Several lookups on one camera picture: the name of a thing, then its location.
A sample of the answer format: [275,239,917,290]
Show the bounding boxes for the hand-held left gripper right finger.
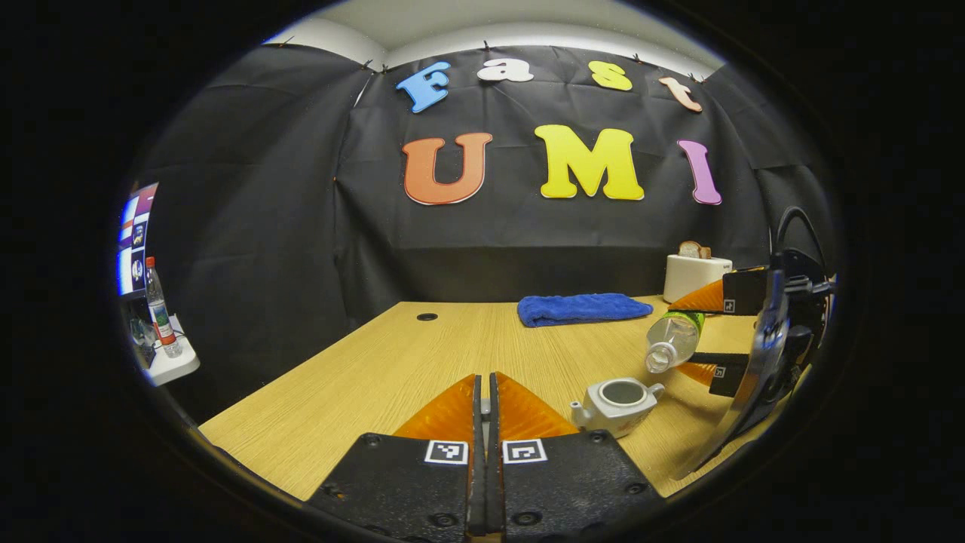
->
[486,371,668,541]

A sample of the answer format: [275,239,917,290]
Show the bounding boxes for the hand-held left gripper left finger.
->
[305,373,487,541]

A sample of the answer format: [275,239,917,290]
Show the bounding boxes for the green label water bottle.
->
[645,311,706,374]

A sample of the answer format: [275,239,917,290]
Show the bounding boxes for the white ceramic teacup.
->
[571,377,666,438]

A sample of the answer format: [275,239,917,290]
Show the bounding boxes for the red cap plastic bottle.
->
[145,256,183,358]

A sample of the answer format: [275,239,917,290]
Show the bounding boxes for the white toaster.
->
[663,254,734,304]

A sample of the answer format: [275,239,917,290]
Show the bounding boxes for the blue towel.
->
[517,293,654,328]

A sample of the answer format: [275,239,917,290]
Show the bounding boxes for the black backdrop cloth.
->
[132,41,838,419]

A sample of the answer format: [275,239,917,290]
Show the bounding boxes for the white side shelf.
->
[143,317,201,387]

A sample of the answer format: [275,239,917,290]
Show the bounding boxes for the computer monitor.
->
[117,183,159,296]

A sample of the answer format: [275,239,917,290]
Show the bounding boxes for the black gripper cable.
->
[770,206,830,281]

